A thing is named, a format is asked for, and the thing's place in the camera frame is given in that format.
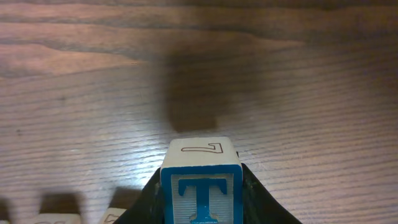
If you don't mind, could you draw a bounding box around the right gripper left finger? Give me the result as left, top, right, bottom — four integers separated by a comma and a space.
114, 168, 165, 224

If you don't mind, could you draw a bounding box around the yellow O letter block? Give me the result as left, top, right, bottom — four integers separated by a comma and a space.
98, 207, 126, 224

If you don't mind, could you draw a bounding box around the green B letter block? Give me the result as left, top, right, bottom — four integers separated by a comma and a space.
28, 213, 81, 224

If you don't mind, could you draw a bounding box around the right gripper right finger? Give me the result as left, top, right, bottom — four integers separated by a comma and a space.
242, 163, 302, 224

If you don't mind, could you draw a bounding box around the blue T letter block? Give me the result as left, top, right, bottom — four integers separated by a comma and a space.
160, 137, 243, 224

